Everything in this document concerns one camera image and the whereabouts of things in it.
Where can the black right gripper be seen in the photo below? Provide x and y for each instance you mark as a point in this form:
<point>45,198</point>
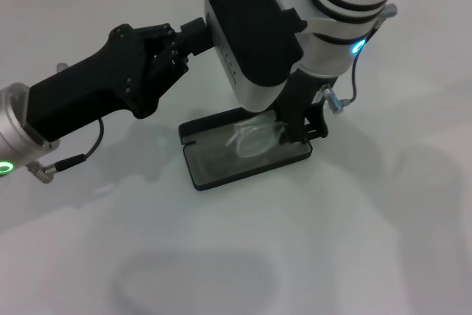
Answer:
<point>300,90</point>

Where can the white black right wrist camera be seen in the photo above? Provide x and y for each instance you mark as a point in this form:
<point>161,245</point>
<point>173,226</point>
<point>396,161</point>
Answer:
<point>250,34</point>

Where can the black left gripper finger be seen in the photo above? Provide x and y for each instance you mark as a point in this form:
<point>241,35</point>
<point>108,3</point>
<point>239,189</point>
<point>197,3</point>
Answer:
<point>195,34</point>

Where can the black glasses case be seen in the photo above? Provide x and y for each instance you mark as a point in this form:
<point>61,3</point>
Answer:
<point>221,171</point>

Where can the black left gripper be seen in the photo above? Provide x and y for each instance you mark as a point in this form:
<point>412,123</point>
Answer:
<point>85,90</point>

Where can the clear white glasses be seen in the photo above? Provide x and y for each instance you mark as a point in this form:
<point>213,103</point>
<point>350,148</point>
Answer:
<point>258,134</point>

